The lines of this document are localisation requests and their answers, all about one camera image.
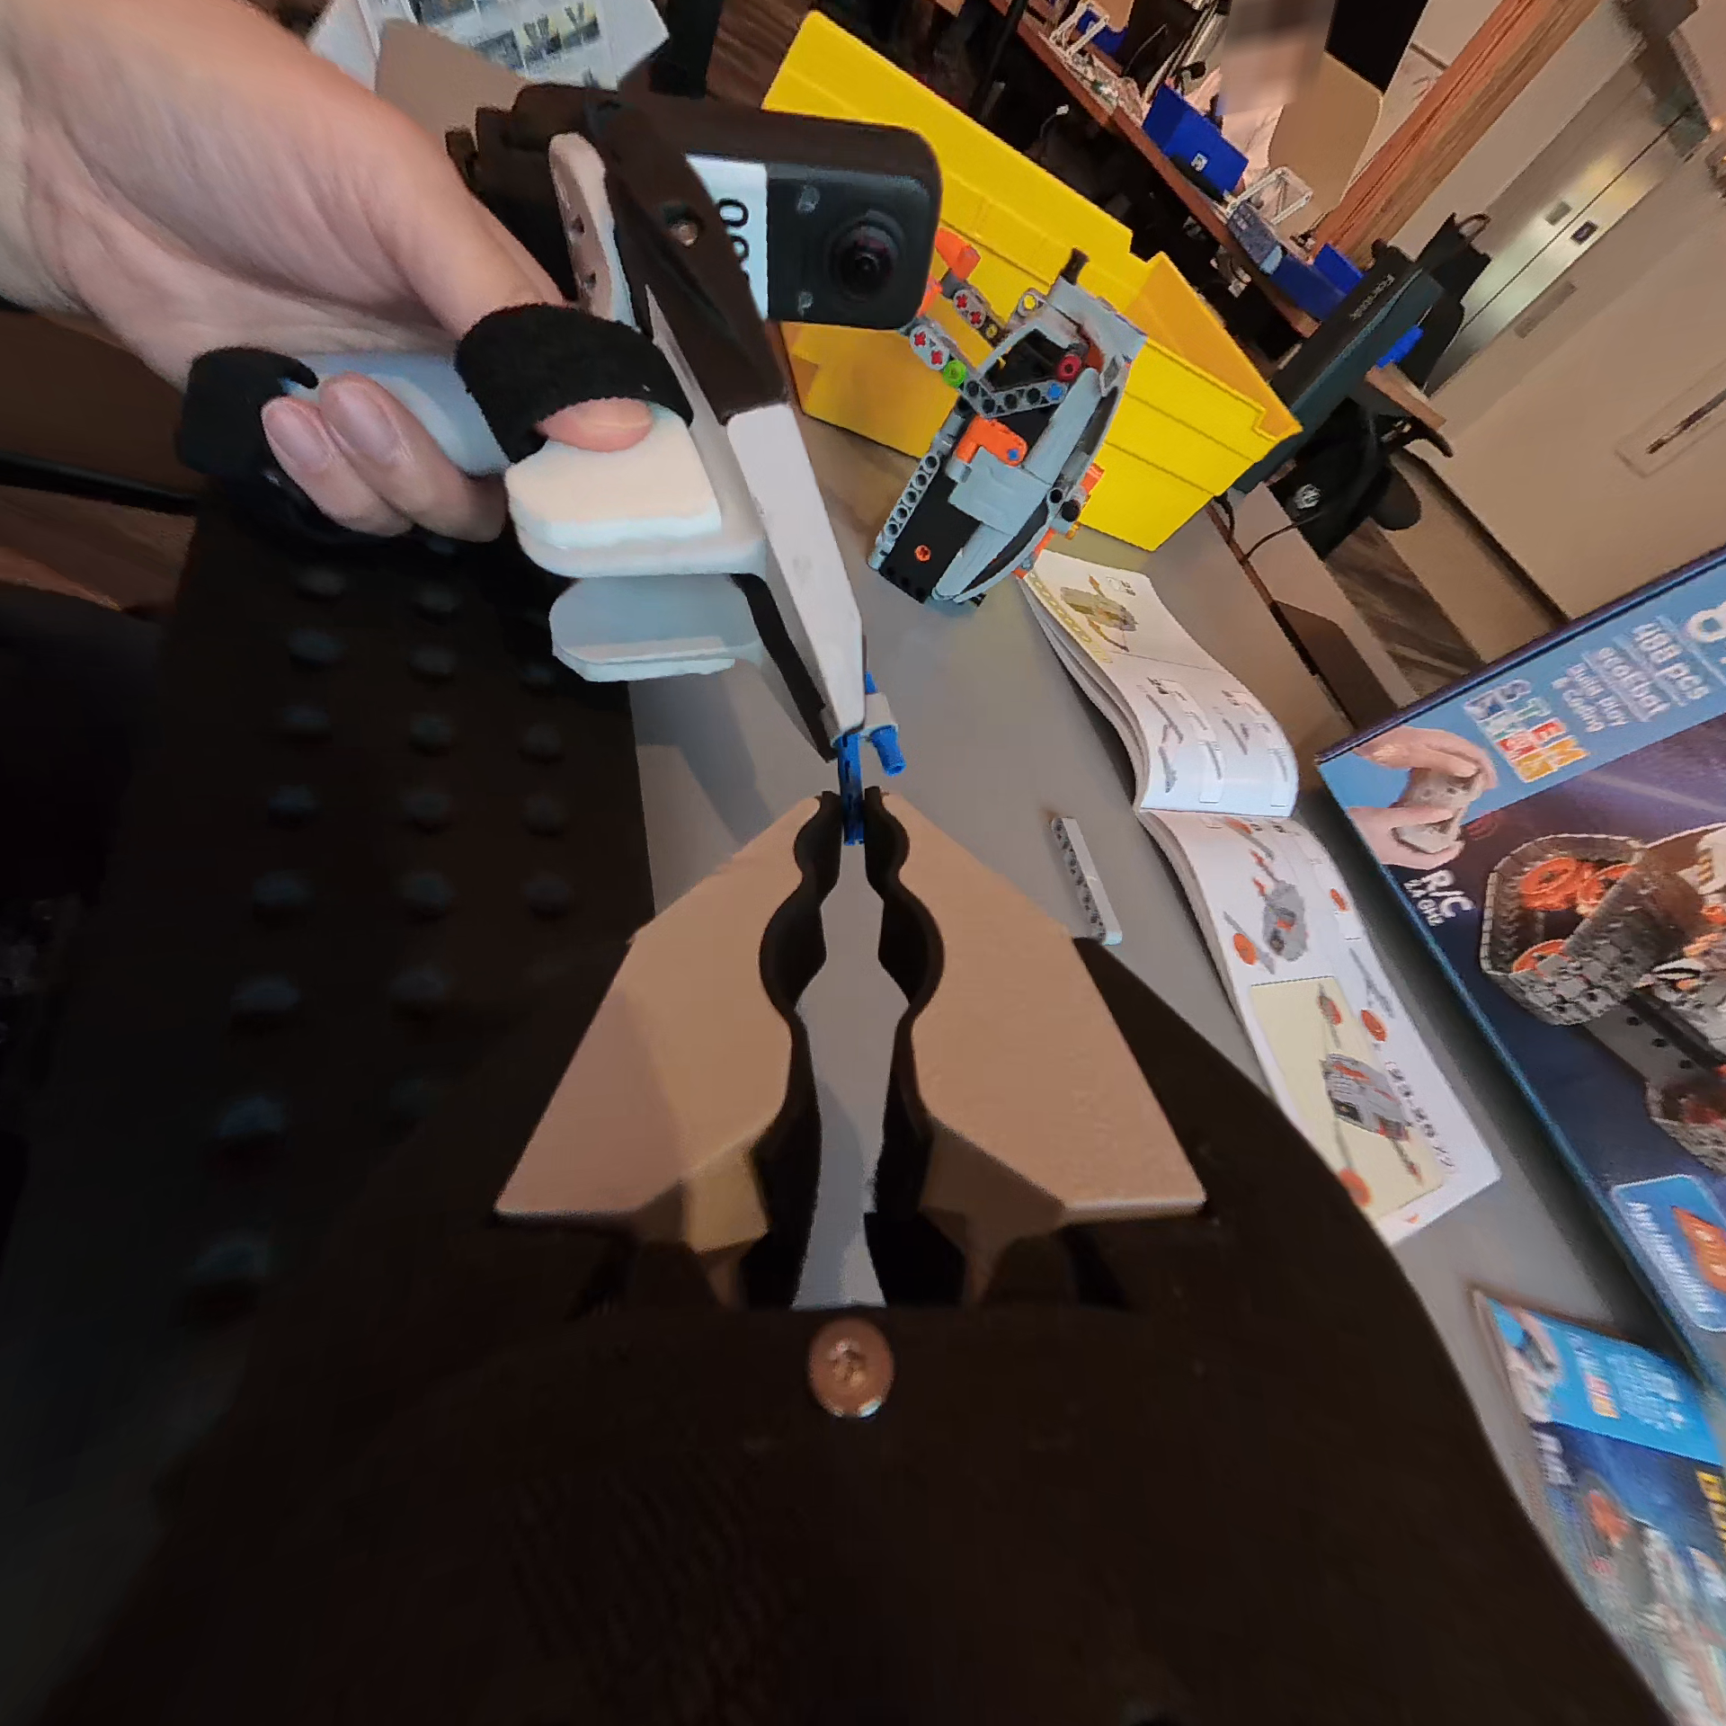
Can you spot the grey perforated beam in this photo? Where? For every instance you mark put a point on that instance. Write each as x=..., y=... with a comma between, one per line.
x=1086, y=877

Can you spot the grey desk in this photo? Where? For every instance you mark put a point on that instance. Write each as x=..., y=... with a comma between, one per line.
x=983, y=727

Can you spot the long wooden background table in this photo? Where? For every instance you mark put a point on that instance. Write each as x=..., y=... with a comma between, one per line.
x=1078, y=81

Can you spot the white printed carton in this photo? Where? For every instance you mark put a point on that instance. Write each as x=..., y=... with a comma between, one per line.
x=540, y=33

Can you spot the blue closed booklet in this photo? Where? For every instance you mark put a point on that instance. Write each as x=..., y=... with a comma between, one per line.
x=1618, y=1456

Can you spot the person's left hand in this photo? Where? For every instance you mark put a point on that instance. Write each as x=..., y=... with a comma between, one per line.
x=201, y=175

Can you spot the small blue pin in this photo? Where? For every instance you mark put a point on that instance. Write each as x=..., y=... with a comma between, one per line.
x=851, y=808

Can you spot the black office chair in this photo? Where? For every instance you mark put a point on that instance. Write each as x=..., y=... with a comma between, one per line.
x=1334, y=485

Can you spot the grey orange building block model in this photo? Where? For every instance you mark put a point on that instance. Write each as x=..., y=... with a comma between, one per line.
x=997, y=471

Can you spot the blue storage bin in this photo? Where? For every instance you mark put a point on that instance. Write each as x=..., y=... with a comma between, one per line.
x=1314, y=280
x=1194, y=134

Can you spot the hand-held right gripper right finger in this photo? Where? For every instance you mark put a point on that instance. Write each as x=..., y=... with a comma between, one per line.
x=1039, y=1078

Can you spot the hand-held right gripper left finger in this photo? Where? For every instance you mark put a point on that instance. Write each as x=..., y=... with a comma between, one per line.
x=660, y=1078

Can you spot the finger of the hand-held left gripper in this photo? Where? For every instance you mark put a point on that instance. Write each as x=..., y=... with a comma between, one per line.
x=808, y=579
x=646, y=626

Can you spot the black studded panel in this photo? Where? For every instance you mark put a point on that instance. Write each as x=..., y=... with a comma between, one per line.
x=337, y=877

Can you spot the grey connector with blue pins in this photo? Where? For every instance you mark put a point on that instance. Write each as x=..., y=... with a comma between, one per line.
x=879, y=711

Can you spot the dark flat monitor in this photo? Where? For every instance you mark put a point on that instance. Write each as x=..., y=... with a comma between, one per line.
x=1356, y=331

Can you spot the open instruction booklet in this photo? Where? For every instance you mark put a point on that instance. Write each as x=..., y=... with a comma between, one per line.
x=1214, y=754

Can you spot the blue toy robot box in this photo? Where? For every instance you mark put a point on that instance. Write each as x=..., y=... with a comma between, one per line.
x=1551, y=944

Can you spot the yellow plastic bin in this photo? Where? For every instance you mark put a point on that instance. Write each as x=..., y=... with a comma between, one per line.
x=1186, y=431

